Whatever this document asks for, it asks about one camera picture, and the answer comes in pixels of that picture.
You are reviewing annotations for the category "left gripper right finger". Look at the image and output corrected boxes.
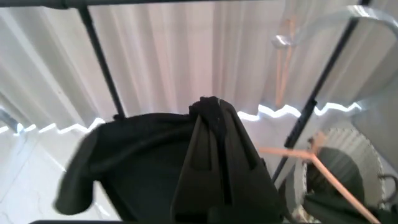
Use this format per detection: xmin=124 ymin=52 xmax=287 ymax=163
xmin=218 ymin=98 xmax=285 ymax=222

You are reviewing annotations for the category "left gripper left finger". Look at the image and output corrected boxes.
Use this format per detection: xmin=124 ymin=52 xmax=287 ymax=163
xmin=170 ymin=115 xmax=225 ymax=222

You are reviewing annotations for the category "black short-sleeved shirt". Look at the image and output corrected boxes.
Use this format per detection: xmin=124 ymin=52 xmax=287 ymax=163
xmin=53 ymin=95 xmax=226 ymax=223

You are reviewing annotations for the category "black clothes rack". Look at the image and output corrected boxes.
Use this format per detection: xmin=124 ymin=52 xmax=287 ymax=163
xmin=0 ymin=0 xmax=373 ymax=185

